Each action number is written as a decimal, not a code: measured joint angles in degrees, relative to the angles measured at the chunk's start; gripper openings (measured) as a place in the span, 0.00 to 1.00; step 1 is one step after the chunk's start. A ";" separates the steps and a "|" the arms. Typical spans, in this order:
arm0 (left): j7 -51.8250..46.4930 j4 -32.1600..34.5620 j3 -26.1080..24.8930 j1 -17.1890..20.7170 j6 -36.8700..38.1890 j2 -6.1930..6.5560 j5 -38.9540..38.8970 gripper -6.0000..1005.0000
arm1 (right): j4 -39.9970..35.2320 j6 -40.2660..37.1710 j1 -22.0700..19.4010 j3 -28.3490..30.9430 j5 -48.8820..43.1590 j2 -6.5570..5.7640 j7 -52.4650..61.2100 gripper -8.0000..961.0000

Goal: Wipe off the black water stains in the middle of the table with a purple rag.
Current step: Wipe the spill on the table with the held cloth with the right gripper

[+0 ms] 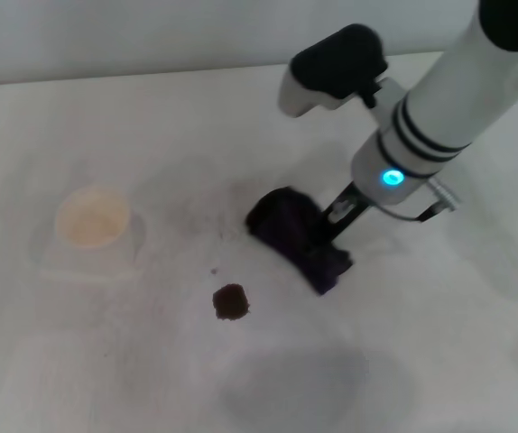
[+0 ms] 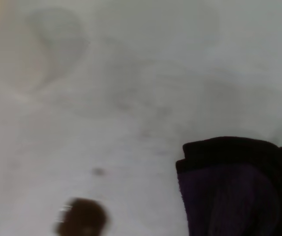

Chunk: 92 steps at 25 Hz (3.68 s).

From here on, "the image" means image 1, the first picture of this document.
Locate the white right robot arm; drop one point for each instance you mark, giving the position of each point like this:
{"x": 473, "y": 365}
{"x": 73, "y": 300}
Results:
{"x": 448, "y": 104}

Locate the dark purple rag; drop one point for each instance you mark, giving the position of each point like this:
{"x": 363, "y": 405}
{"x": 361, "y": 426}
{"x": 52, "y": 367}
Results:
{"x": 290, "y": 225}

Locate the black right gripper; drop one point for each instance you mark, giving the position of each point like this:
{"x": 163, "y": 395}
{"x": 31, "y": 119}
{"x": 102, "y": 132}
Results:
{"x": 342, "y": 216}

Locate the dark brown liquid stain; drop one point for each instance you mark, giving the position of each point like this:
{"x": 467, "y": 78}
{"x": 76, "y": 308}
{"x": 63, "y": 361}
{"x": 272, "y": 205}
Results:
{"x": 231, "y": 302}

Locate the white paper cup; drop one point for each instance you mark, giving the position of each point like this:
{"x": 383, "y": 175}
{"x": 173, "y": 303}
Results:
{"x": 92, "y": 221}

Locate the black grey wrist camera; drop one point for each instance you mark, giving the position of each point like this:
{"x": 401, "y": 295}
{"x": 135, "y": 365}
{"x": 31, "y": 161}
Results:
{"x": 335, "y": 67}

